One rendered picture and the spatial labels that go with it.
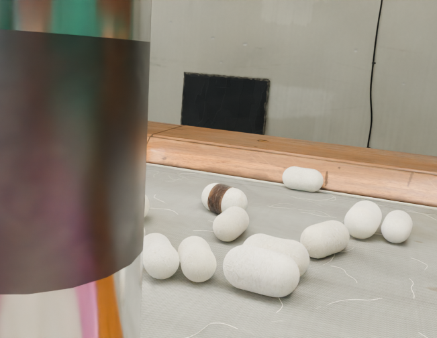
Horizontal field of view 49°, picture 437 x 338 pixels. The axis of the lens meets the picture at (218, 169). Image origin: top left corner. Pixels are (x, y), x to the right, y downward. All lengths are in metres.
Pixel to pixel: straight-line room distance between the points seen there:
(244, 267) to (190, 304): 0.03
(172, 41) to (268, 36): 0.50
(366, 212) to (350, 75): 2.03
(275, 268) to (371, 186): 0.22
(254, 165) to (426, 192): 0.15
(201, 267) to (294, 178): 0.20
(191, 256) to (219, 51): 2.23
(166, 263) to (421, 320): 0.12
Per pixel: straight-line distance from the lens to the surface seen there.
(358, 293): 0.25
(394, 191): 0.43
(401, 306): 0.25
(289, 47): 2.36
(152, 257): 0.23
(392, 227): 0.32
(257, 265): 0.22
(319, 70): 2.34
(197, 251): 0.23
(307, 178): 0.41
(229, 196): 0.32
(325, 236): 0.27
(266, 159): 0.45
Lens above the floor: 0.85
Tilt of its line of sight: 14 degrees down
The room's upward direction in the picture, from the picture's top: 4 degrees clockwise
